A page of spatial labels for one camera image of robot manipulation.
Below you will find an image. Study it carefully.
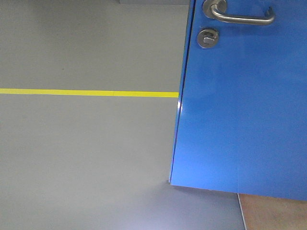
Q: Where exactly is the blue door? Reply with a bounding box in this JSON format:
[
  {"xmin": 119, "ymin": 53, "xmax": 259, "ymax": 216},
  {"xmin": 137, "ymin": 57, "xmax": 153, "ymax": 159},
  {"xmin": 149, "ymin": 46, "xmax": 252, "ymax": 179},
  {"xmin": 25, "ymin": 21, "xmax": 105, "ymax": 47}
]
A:
[{"xmin": 170, "ymin": 0, "xmax": 307, "ymax": 200}]

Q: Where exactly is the blue door platform plywood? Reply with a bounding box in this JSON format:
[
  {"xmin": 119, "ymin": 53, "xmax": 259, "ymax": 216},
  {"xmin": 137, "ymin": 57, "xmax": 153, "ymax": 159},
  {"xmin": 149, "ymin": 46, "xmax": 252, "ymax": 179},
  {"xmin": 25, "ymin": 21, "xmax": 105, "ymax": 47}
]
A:
[{"xmin": 238, "ymin": 194, "xmax": 307, "ymax": 230}]

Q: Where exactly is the silver thumb turn lock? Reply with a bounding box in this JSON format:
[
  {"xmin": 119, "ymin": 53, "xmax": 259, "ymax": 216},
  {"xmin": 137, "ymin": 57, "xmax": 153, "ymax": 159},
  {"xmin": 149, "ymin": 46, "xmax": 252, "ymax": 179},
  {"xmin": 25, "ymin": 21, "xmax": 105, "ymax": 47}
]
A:
[{"xmin": 197, "ymin": 28, "xmax": 219, "ymax": 49}]

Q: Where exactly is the yellow floor tape line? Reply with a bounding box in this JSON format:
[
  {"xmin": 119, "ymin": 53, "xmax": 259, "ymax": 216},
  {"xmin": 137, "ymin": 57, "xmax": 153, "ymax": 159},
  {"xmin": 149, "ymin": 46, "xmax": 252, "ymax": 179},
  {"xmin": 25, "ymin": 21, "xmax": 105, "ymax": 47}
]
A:
[{"xmin": 0, "ymin": 88, "xmax": 179, "ymax": 98}]

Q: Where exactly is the silver lever door handle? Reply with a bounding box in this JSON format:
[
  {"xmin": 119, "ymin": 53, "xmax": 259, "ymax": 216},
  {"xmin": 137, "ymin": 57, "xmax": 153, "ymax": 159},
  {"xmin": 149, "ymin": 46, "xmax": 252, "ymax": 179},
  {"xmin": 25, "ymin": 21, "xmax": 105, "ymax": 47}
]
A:
[{"xmin": 202, "ymin": 0, "xmax": 275, "ymax": 26}]

